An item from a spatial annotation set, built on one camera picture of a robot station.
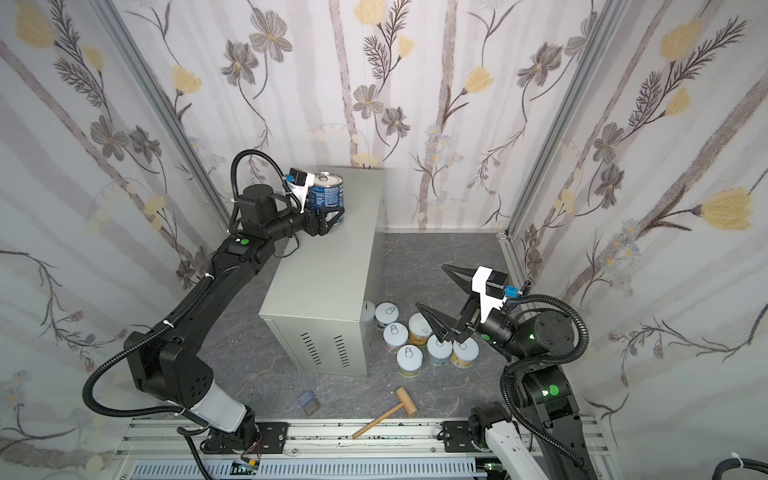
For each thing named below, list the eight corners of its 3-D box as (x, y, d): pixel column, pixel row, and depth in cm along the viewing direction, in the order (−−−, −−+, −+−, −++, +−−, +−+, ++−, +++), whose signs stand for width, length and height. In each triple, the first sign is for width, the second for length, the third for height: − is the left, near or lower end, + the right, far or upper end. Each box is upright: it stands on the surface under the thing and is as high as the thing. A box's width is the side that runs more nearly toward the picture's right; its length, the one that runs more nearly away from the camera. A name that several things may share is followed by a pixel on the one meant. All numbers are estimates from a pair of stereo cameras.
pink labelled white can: (383, 353, 90) (383, 346, 86) (383, 330, 95) (383, 322, 90) (407, 353, 90) (408, 346, 86) (407, 330, 95) (407, 322, 91)
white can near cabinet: (383, 334, 94) (383, 325, 89) (371, 317, 98) (371, 308, 93) (402, 323, 97) (402, 314, 92) (390, 306, 100) (390, 297, 96)
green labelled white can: (396, 377, 86) (397, 369, 81) (396, 352, 91) (396, 344, 86) (422, 377, 86) (424, 369, 81) (420, 352, 91) (422, 344, 86)
